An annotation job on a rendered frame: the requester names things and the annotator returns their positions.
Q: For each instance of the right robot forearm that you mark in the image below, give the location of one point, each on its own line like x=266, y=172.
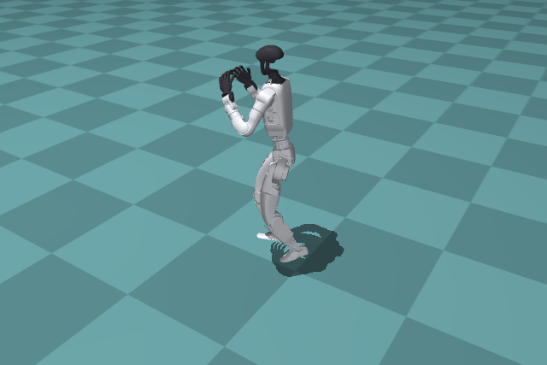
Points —
x=253, y=92

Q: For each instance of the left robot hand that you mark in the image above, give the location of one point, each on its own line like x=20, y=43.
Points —
x=226, y=84

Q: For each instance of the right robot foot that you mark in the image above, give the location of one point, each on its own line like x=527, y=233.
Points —
x=266, y=236

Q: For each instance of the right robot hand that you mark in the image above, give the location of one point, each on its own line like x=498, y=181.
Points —
x=244, y=77

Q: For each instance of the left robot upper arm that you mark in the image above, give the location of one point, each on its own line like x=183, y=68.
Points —
x=264, y=100

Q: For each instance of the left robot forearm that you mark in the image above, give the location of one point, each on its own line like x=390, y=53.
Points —
x=237, y=119

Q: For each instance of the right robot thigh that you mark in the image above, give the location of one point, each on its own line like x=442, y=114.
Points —
x=261, y=174

